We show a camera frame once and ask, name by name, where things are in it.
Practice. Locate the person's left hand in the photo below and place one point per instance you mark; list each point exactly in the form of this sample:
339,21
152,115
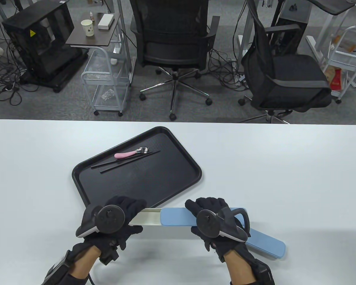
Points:
132,207

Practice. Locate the person's right hand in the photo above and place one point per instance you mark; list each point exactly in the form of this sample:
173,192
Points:
210,203

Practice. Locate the black round hand controller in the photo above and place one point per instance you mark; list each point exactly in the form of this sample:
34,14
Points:
210,223
109,219

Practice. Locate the blue lidded lunch box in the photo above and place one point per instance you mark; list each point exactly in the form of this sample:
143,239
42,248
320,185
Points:
175,216
270,245

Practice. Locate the black chopstick utensil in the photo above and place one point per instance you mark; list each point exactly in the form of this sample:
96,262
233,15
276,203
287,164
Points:
103,164
121,165

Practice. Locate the person's right forearm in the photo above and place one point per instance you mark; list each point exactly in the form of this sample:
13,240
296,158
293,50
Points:
241,270

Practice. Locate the black plastic tray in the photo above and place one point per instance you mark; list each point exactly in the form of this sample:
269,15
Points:
151,184

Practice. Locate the black glove sensor box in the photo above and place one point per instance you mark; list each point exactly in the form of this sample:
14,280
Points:
108,255

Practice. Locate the black wrist sensor module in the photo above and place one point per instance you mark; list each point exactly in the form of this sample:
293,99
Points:
264,273
56,270

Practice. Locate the clear plastic bag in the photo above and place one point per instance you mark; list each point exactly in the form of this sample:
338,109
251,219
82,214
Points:
107,95

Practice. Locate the white power strip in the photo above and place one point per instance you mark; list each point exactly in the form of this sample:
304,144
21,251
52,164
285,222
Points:
235,66

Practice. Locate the black mesh office chair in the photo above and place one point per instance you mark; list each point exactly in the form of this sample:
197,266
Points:
175,50
293,74

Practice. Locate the brown side table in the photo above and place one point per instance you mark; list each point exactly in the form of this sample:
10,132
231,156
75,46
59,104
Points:
86,40

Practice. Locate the red and orange bag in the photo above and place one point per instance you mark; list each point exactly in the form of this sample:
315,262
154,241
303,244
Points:
335,80

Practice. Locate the white paper cup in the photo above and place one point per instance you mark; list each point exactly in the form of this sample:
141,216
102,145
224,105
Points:
87,28

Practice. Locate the black computer case on cart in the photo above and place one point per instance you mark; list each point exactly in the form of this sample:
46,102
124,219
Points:
44,44

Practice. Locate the black computer tower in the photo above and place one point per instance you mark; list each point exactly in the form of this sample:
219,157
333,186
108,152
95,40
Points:
296,38

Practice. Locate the white rectangular box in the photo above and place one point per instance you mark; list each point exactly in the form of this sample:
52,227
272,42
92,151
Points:
106,21

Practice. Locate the dark grey desk top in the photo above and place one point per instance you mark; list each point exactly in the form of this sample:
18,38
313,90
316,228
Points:
335,7

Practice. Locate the white desk leg frame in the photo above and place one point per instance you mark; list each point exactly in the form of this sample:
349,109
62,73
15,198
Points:
245,44
122,26
313,44

